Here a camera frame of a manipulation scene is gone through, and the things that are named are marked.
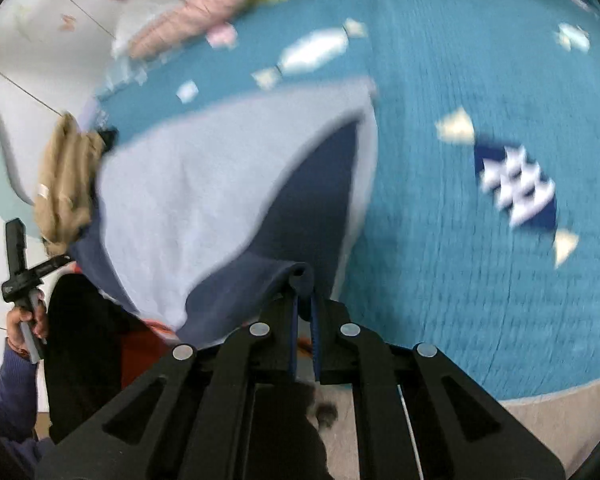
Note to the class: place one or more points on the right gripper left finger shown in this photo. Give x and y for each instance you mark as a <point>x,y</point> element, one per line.
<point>192,416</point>

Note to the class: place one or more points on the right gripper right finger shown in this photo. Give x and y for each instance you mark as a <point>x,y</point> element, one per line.
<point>417,414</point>

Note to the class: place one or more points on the grey navy sweatshirt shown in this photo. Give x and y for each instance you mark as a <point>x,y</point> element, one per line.
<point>202,218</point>

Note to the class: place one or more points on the left forearm navy sleeve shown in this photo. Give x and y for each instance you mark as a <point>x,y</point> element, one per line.
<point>19,452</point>

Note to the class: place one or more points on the person's left hand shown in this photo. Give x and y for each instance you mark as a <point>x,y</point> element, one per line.
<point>36,319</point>

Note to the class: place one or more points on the folded khaki trousers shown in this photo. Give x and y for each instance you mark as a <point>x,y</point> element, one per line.
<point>64,200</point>

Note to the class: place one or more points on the teal quilted bed cover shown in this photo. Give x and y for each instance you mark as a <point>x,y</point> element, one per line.
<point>482,234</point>

